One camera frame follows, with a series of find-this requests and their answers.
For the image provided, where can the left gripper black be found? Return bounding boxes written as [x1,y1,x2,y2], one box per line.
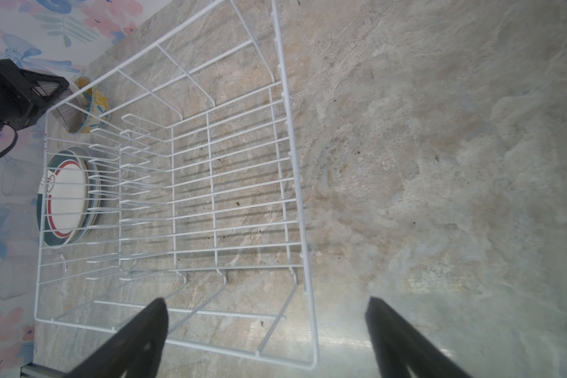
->
[0,59,69,131]

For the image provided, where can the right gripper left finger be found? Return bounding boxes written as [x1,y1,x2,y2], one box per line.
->
[66,298,169,377]

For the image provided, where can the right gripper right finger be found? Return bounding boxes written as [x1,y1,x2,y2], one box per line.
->
[365,297,469,377]

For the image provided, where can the clear glass tumbler back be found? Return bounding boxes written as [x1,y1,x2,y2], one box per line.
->
[1,158,43,196]

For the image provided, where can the clear glass tumbler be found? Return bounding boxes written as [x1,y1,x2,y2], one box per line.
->
[1,158,43,196]
[0,203,39,242]

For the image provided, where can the yellow patterned ceramic bowl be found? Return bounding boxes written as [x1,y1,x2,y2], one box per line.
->
[77,87,112,133]

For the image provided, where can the white plate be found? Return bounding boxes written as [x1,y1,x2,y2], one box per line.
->
[36,146,100,247]

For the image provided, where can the grey striped ceramic bowl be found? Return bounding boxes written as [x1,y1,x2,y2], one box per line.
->
[51,98,86,134]

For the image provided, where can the white wire dish rack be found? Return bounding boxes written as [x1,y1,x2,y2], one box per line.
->
[35,1,320,370]

